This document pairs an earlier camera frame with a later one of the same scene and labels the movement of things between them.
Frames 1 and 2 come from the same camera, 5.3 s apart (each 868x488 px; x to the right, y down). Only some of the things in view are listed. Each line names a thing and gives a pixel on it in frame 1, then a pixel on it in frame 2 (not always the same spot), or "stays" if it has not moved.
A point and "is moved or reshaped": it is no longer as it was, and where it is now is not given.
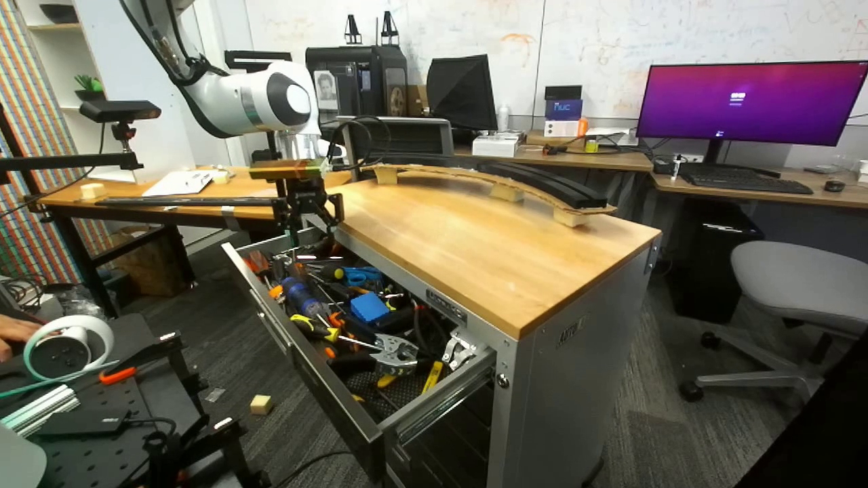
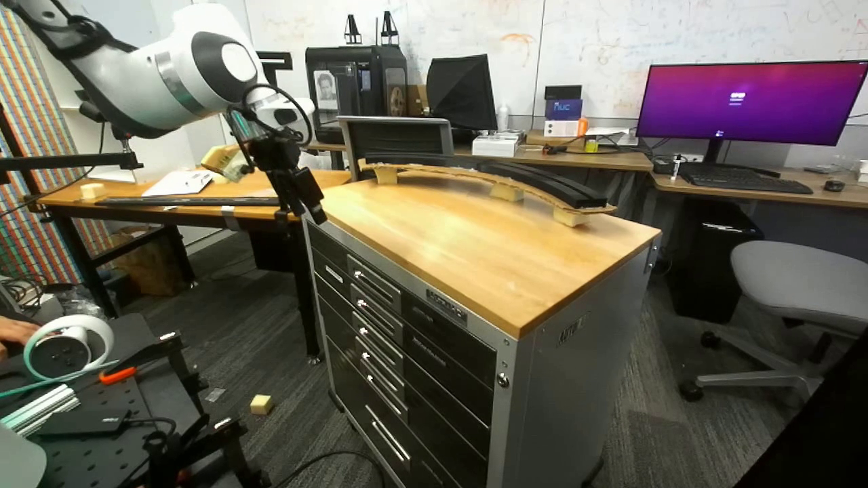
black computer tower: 359,83 stays
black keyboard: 743,182 stays
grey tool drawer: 384,356 is moved or reshaped
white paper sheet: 183,182 stays
